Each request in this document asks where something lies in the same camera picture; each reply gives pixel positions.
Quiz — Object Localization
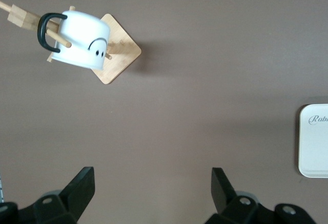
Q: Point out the brown table cover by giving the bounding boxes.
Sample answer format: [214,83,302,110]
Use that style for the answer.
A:
[0,0,328,224]

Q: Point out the white cup black handle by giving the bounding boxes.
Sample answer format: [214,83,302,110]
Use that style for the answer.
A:
[37,10,111,70]

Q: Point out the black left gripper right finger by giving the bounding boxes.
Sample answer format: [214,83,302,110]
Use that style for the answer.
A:
[206,167,315,224]

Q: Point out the wooden cup rack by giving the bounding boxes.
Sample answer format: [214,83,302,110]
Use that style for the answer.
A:
[0,0,142,85]

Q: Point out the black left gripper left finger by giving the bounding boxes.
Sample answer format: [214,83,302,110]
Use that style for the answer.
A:
[0,167,96,224]

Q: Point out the cream plastic tray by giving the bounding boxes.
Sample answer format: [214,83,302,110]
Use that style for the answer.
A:
[298,103,328,178]

